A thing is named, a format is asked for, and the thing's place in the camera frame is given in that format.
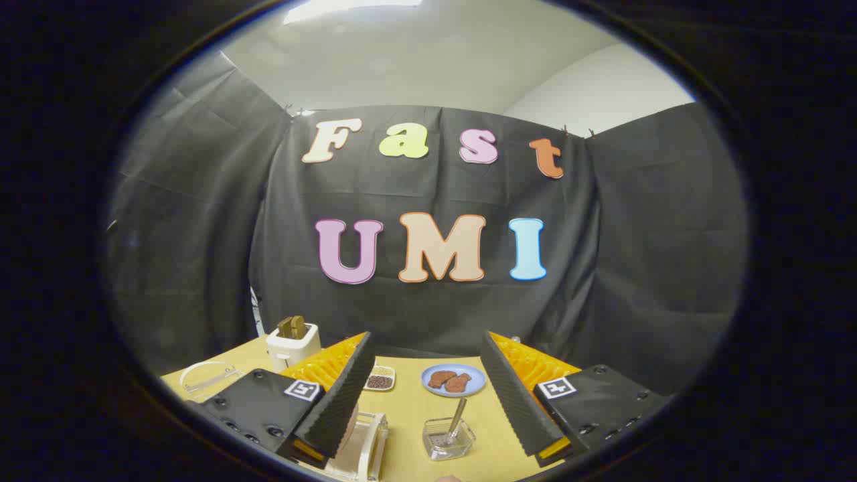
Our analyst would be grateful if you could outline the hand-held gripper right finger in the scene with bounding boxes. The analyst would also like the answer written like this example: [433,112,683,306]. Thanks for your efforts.
[479,330,671,469]

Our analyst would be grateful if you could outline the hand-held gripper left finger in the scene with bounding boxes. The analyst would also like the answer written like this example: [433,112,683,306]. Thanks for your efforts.
[194,331,378,470]

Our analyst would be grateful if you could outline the white dish rack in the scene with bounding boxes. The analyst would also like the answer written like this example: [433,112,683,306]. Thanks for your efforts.
[320,410,390,482]

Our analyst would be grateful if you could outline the metal spoon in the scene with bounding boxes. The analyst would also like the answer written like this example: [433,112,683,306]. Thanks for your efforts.
[445,397,469,447]

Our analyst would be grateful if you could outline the clear glass basket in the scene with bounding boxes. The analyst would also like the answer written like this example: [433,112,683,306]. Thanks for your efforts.
[422,416,477,462]

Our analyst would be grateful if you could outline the blue plate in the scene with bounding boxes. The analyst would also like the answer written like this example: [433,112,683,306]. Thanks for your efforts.
[420,363,487,399]

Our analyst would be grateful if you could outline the small dish of beans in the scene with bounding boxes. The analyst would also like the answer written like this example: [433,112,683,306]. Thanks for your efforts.
[364,365,396,392]

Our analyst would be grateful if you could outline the white toaster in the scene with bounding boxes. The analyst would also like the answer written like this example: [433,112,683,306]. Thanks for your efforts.
[266,323,321,373]

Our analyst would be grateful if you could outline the black backdrop cloth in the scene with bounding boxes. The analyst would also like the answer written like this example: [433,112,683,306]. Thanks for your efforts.
[106,52,749,397]

